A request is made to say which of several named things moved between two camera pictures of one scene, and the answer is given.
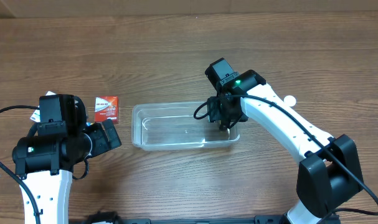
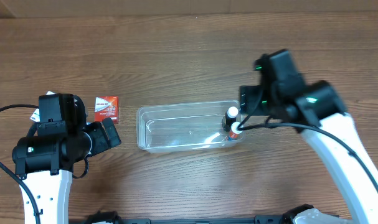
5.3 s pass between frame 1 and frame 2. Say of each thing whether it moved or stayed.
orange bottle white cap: moved
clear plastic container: stayed
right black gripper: moved
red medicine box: stayed
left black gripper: stayed
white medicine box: stayed
